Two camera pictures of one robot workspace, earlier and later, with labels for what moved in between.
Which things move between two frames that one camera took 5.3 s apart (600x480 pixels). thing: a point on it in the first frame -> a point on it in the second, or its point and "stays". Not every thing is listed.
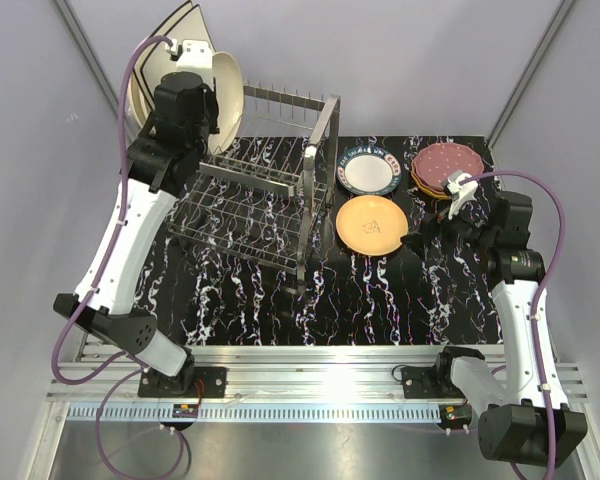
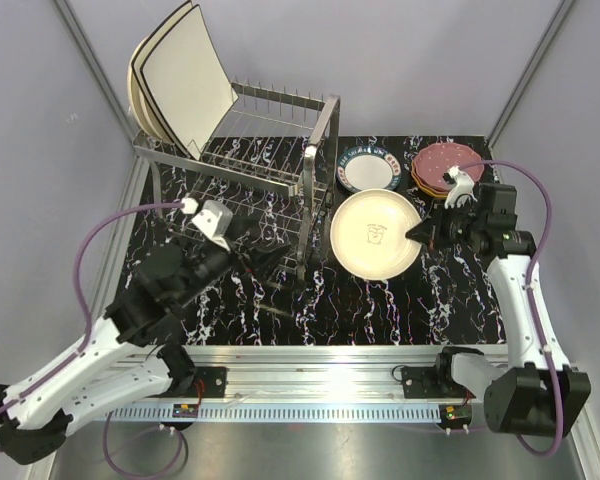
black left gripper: (209, 100) -> (265, 260)
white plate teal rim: (368, 171) stays
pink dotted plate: (433, 163) stays
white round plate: (229, 92) -> (368, 233)
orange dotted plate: (427, 191) stays
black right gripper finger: (418, 240) stays
